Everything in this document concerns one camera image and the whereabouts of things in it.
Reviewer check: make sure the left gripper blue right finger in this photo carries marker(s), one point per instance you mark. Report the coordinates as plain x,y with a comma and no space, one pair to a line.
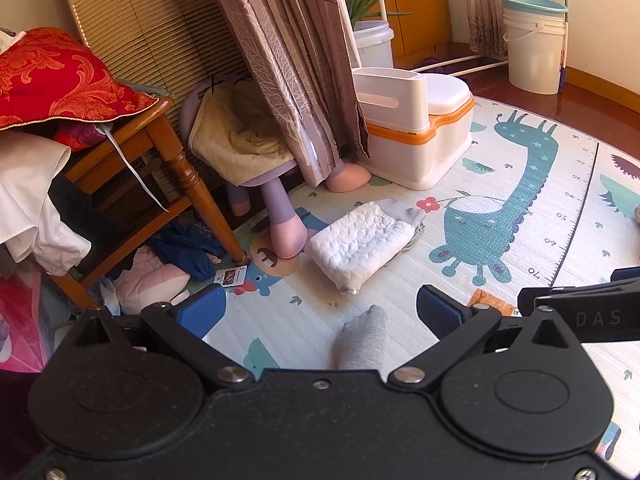
462,332

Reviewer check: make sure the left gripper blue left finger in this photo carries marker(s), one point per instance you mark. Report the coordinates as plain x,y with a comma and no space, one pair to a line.
178,331

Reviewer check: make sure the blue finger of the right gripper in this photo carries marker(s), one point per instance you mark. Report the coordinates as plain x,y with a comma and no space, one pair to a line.
625,274

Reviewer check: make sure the white quilted baby garment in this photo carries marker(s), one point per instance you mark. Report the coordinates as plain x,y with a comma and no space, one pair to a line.
352,248

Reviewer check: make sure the orange card lower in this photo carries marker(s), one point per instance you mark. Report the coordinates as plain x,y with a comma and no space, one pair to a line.
480,296

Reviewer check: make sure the small picture card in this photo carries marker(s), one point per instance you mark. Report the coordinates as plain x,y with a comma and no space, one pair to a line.
232,277

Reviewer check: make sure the blue cloth on floor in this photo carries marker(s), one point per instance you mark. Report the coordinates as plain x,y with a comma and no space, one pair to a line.
191,247

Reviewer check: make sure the grey sock foot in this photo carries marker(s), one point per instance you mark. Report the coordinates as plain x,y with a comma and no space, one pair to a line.
360,345

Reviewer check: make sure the cartoon giraffe play mat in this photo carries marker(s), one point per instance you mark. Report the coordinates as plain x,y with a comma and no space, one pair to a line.
531,203

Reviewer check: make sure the purple pink child stool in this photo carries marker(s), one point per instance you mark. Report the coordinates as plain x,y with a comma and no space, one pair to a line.
288,235

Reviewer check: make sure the white cloth on chair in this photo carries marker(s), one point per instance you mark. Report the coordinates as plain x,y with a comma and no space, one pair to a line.
30,223

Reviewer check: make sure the beige cloth on stool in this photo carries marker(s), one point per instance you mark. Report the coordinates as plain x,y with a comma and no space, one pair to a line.
235,133

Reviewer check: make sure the white orange potty seat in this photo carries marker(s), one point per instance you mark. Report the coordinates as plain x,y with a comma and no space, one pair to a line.
418,125

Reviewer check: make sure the white plastic bucket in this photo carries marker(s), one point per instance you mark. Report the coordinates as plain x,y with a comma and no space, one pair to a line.
536,35

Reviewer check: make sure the red embroidered cushion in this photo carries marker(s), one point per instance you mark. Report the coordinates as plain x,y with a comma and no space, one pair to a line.
54,86

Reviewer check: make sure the white plant pot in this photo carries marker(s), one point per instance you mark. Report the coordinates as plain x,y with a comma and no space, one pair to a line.
374,43

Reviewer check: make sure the patterned mauve curtain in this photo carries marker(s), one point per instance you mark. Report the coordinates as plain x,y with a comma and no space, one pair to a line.
300,53

